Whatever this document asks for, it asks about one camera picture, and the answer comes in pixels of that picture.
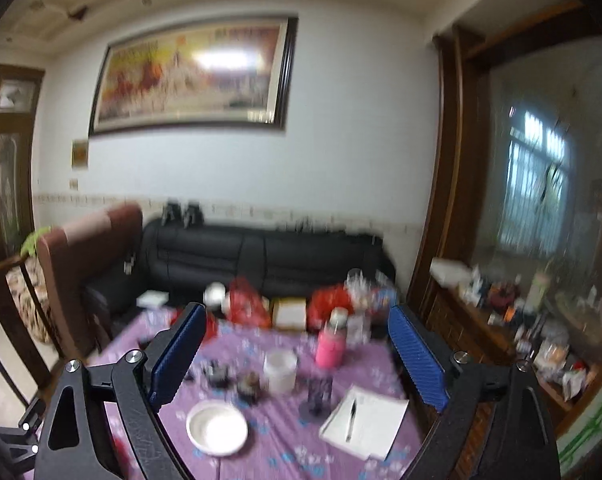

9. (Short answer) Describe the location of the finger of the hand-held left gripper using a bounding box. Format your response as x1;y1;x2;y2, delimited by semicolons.
0;399;49;461

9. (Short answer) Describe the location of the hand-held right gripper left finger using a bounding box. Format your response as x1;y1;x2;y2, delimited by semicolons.
33;302;209;480

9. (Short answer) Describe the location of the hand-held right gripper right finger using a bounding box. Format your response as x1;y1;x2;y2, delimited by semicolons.
388;304;562;480

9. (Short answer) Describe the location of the black electronic device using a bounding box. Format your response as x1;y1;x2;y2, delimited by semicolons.
203;360;232;390

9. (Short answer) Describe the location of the flat white box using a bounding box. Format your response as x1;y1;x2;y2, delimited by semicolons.
136;290;169;308

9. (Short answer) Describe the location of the wooden sideboard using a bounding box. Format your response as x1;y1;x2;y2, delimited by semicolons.
421;260;602;456

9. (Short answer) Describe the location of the colourful snack packet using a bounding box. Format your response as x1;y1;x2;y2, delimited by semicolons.
368;285;399;321

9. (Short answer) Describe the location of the white notebook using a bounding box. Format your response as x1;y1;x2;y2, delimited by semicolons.
319;384;410;461

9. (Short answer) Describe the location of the dark brown small object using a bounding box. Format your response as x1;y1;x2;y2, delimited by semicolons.
236;371;262;403

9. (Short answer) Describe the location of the white foam bowl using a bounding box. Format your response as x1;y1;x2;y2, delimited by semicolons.
186;400;249;457

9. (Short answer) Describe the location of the red plastic bag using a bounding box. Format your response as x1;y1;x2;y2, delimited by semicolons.
307;285;354;331
226;277;272;328

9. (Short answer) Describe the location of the pink sleeved bottle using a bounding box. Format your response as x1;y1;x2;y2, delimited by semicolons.
315;306;349;368

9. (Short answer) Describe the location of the white cardboard box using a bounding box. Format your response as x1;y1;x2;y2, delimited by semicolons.
431;257;474;286

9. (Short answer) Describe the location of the clear glass jar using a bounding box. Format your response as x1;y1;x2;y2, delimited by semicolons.
346;269;369;306

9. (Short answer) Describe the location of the white plastic cup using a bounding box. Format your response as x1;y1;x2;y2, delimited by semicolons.
262;349;299;395

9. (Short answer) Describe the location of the tan square box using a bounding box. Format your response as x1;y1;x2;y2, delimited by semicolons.
271;297;309;331

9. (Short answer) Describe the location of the brown armchair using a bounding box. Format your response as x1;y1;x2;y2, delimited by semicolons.
36;204;144;361

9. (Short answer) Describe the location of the floral blanket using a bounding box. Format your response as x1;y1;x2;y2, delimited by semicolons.
6;260;54;343

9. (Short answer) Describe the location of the black leather sofa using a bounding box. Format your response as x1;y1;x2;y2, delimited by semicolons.
83;217;396;341

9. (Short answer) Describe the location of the purple floral tablecloth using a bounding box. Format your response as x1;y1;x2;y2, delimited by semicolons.
16;310;426;480

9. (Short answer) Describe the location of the green cloth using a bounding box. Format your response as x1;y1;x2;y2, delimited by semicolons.
21;227;52;256

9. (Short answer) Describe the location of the green bamboo print panel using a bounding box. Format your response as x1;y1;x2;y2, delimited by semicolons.
558;375;602;480

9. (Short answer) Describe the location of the wooden glass door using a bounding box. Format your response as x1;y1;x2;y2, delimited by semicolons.
0;62;46;261

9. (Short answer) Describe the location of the framed wall painting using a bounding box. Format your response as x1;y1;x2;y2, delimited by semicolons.
87;16;299;138

